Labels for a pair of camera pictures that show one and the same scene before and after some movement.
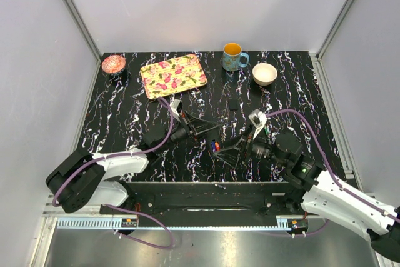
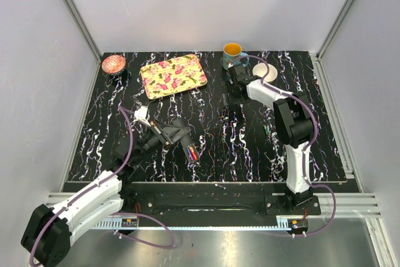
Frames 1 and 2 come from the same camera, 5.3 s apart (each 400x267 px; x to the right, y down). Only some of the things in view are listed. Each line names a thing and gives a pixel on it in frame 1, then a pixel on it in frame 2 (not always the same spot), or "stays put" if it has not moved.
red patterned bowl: (113, 64) stays put
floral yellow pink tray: (172, 76) stays put
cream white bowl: (264, 74) stays put
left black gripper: (196, 126) to (174, 133)
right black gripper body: (257, 149) to (233, 95)
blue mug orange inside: (233, 58) stays put
